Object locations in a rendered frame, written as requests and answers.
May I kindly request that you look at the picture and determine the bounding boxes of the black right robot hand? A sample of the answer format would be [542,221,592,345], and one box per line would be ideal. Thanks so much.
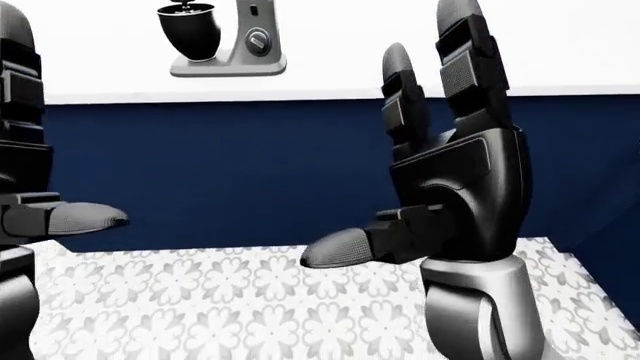
[299,0,530,269]

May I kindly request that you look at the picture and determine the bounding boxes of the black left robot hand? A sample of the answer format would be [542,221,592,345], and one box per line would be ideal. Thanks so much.
[0,0,131,249]

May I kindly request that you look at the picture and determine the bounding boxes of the black mixer bowl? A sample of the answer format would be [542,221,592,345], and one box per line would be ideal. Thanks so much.
[156,0,224,62]

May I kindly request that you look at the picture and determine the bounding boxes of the grey stand mixer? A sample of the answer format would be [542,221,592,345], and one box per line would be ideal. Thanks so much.
[168,0,289,79]

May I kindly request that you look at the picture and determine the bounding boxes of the dark blue kitchen counter cabinet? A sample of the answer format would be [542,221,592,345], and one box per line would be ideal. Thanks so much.
[42,91,640,255]

